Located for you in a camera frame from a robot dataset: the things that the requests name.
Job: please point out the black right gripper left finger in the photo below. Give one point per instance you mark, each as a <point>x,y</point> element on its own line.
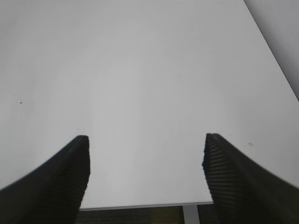
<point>53,192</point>

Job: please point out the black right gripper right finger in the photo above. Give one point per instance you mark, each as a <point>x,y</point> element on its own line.
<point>242,191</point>

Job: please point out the white table leg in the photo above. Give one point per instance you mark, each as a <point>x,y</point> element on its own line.
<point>191,215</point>

